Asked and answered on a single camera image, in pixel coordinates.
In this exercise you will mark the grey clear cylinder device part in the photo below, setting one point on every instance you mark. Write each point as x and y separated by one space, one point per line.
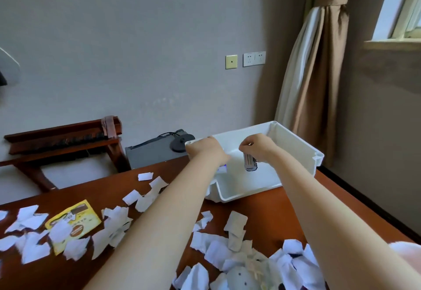
250 164

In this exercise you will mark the scattered white paper scraps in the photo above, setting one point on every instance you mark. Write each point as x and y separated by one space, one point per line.
108 227

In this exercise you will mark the person's left hand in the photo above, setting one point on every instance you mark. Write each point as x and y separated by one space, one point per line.
207 151

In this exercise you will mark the white plastic bin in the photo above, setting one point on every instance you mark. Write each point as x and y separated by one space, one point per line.
289 155

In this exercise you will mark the person's right fingers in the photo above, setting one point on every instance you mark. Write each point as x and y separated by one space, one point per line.
246 147

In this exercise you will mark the person's right hand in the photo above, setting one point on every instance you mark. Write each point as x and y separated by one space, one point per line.
261 146

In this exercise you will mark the white handheld device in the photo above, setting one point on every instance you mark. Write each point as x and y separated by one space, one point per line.
223 168

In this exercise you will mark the black round lamp base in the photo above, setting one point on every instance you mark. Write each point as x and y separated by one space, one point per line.
179 143

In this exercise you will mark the pink clothing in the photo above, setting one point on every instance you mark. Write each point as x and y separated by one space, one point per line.
407 252

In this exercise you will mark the person's left fingers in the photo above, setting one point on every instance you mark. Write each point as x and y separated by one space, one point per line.
191 148

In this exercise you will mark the white window frame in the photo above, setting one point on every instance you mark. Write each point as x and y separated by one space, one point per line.
403 10

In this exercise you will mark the person's right forearm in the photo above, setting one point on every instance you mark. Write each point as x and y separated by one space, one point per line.
322 220

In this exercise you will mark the white round plastic object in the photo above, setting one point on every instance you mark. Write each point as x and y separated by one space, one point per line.
241 278

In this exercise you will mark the dark wooden luggage rack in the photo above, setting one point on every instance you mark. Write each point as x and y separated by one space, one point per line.
62 145

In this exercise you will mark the white sheer curtain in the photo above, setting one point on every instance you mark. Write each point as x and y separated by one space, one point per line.
296 69

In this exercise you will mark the person's left forearm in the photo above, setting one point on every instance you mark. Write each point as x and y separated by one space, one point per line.
164 220

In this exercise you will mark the yellow printed card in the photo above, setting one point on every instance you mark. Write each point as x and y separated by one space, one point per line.
84 215

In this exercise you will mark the grey metal box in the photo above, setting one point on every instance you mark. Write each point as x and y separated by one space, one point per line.
148 153

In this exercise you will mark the white wall socket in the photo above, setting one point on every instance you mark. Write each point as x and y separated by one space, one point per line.
254 58

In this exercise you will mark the brown curtain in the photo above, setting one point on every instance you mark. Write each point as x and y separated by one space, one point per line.
320 69

